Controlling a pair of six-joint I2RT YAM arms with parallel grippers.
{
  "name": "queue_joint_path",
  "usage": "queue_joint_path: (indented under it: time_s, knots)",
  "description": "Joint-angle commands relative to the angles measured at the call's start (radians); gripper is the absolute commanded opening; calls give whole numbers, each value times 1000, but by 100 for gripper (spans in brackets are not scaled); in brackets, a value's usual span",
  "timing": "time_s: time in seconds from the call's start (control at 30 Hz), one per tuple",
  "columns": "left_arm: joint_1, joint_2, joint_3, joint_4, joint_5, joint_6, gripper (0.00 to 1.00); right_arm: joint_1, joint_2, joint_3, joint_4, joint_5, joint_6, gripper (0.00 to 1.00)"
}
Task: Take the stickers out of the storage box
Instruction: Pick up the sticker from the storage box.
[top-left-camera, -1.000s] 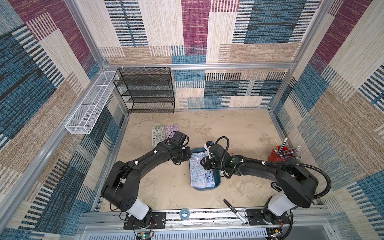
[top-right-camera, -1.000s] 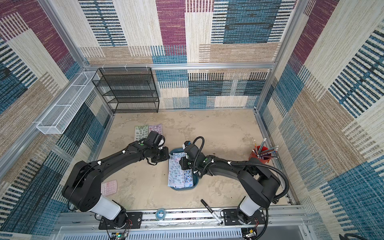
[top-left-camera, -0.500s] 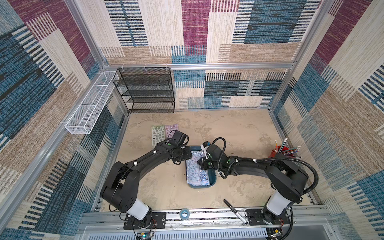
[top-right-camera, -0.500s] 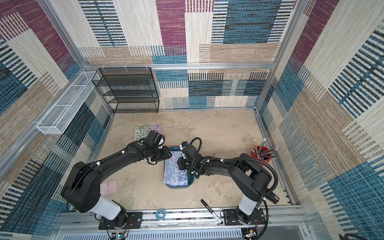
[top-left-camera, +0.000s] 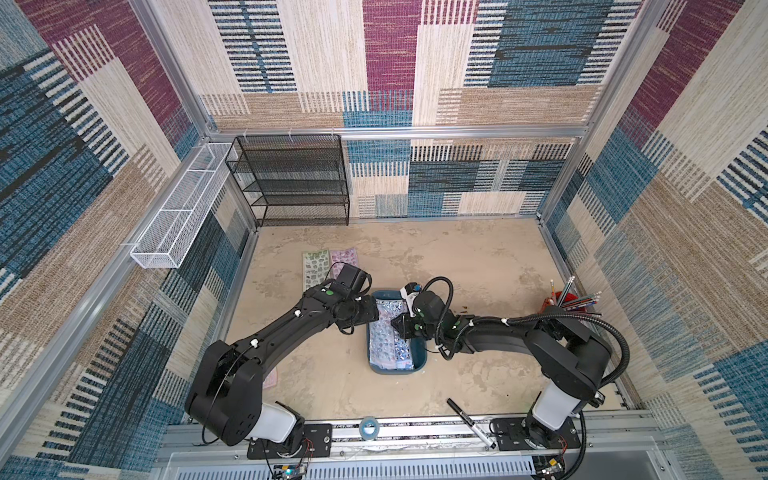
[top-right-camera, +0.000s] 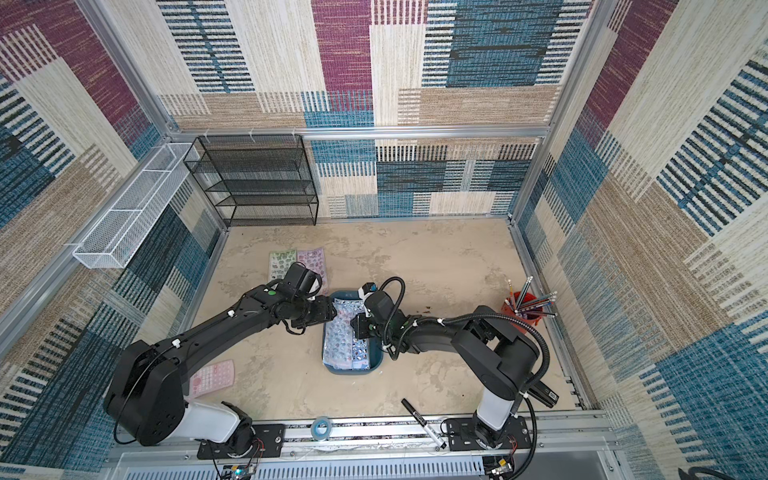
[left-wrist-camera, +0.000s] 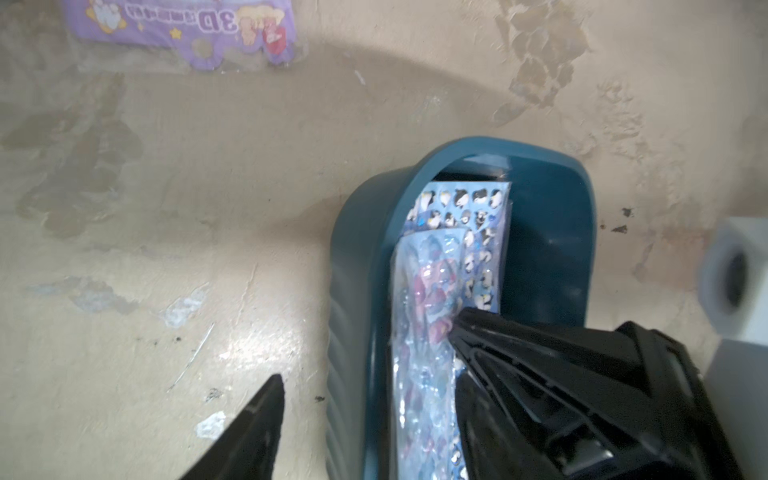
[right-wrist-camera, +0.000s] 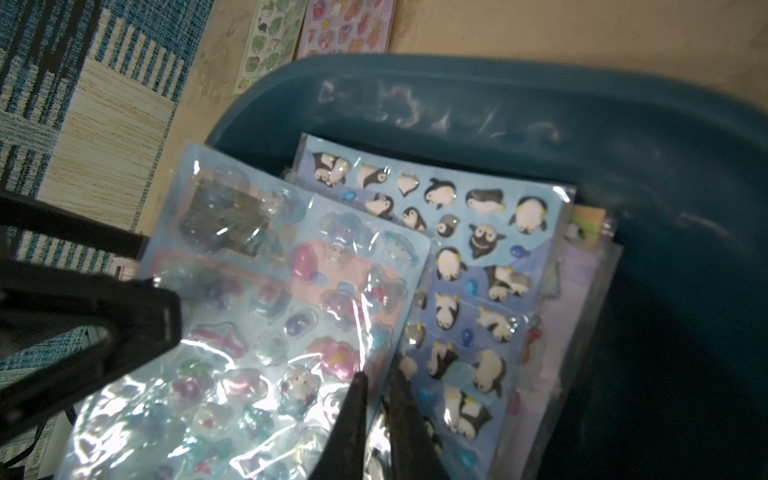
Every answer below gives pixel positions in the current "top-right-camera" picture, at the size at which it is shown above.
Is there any teal plastic storage box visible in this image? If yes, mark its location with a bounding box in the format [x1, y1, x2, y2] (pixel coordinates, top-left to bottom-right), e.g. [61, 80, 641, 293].
[322, 290, 383, 375]

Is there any pink purple sticker sheet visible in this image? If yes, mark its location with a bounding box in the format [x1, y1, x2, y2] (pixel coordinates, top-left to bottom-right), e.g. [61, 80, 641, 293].
[297, 247, 329, 295]

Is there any green sticker sheet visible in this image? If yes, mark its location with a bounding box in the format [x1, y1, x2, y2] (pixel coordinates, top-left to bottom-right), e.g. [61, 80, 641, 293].
[269, 250, 297, 280]

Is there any light blue sticker sheet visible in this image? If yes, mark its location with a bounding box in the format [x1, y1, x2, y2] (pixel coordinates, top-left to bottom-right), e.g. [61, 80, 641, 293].
[322, 298, 370, 371]

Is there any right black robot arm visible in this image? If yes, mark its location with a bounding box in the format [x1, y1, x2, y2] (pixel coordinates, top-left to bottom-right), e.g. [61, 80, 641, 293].
[350, 291, 550, 448]

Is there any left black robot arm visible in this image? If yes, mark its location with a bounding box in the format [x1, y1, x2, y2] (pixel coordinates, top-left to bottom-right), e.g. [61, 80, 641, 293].
[104, 262, 336, 457]

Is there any blue tape roll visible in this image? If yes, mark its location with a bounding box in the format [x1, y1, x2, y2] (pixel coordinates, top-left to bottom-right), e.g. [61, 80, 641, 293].
[310, 417, 333, 441]

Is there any pink calculator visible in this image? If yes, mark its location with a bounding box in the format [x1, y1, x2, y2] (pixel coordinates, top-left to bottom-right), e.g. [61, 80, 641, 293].
[189, 360, 236, 398]

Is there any black marker pen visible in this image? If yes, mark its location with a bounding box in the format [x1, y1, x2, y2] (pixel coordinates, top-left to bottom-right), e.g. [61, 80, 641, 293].
[401, 398, 447, 450]

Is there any red pencil cup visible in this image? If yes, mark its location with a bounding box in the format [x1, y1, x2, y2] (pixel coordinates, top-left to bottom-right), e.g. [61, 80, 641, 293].
[502, 276, 557, 327]

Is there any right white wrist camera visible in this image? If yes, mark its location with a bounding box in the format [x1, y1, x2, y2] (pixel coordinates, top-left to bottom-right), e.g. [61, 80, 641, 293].
[357, 282, 378, 301]

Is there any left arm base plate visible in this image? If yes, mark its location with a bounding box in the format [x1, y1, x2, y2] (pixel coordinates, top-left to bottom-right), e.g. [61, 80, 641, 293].
[196, 423, 286, 462]

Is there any black wire mesh shelf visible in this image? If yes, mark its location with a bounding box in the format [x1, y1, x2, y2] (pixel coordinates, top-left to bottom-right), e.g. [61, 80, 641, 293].
[183, 134, 319, 228]

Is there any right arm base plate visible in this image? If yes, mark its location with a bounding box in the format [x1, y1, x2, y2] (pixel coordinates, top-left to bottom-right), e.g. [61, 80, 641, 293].
[440, 417, 532, 451]

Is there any white cable duct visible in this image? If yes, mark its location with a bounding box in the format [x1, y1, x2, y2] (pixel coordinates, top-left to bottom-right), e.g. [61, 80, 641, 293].
[123, 456, 487, 480]

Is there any white wire mesh basket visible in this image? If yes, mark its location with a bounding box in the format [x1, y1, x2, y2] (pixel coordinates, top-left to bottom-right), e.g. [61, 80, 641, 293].
[73, 143, 191, 269]

